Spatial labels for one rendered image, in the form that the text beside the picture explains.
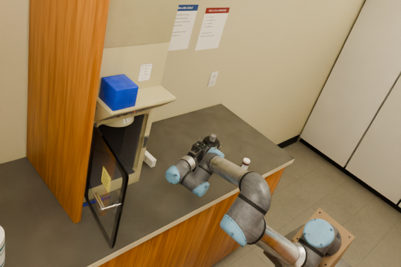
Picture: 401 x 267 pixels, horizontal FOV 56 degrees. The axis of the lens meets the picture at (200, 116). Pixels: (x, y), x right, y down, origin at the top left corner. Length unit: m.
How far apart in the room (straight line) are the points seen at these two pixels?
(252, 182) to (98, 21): 0.75
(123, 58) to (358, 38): 3.04
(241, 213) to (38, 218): 0.88
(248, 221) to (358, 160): 3.12
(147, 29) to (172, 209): 0.88
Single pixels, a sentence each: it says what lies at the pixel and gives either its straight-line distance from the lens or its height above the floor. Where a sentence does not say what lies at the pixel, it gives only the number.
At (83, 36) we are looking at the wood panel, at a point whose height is 1.77.
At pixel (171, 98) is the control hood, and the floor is 1.51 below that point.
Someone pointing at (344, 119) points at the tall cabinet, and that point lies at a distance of 4.33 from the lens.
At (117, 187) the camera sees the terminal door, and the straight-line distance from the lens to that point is 1.43.
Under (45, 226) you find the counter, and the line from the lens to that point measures 1.76.
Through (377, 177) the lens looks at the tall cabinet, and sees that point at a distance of 4.37.
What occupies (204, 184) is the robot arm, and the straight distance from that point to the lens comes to 1.69.
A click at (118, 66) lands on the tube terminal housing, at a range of 1.48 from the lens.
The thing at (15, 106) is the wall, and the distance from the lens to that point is 1.92.
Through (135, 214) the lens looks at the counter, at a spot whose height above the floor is 0.94.
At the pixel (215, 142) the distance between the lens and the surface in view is 1.95.
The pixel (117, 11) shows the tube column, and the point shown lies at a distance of 1.37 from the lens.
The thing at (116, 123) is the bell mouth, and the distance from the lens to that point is 1.68.
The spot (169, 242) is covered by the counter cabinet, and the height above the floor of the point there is 0.72.
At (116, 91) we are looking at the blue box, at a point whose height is 1.60.
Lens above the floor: 2.29
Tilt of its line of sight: 31 degrees down
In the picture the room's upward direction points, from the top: 17 degrees clockwise
